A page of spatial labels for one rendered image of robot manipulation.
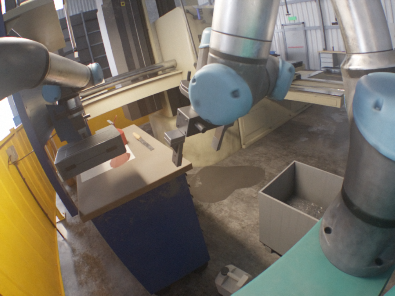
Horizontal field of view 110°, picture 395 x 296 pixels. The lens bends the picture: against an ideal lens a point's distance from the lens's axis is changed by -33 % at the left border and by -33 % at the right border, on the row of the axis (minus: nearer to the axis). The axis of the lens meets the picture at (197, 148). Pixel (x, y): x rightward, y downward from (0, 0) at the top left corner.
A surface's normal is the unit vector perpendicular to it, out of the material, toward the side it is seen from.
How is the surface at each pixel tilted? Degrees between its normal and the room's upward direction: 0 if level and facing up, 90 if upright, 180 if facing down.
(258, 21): 104
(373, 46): 90
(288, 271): 0
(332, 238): 72
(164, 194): 90
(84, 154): 90
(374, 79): 8
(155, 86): 90
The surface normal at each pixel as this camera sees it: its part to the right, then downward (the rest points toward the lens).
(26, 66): 0.94, 0.29
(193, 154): -0.38, 0.48
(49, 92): 0.18, 0.40
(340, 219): -0.99, -0.11
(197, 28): 0.58, 0.25
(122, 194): -0.20, -0.88
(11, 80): 0.81, 0.58
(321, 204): -0.79, 0.41
